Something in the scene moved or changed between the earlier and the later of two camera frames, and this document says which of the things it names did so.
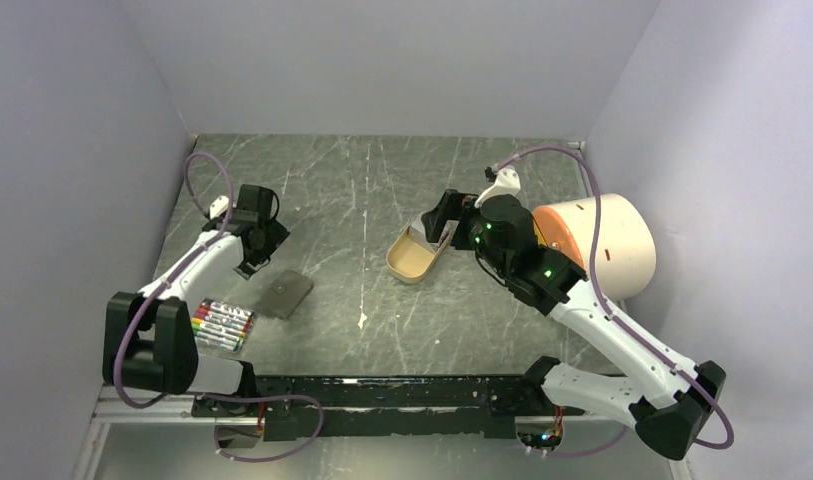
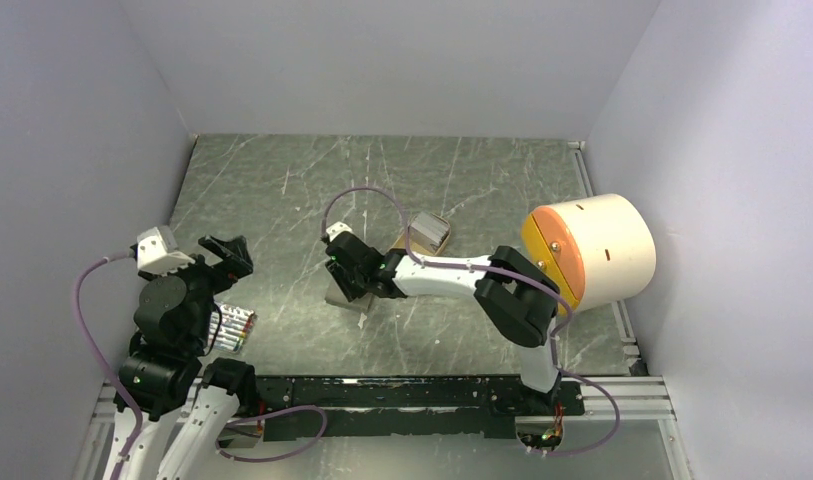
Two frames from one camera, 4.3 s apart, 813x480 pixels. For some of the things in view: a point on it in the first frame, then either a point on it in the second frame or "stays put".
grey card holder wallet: (286, 293) → (334, 295)
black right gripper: (449, 208) → (351, 292)
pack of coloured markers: (220, 324) stays put
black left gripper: (276, 236) → (232, 252)
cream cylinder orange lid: (625, 249) stays put
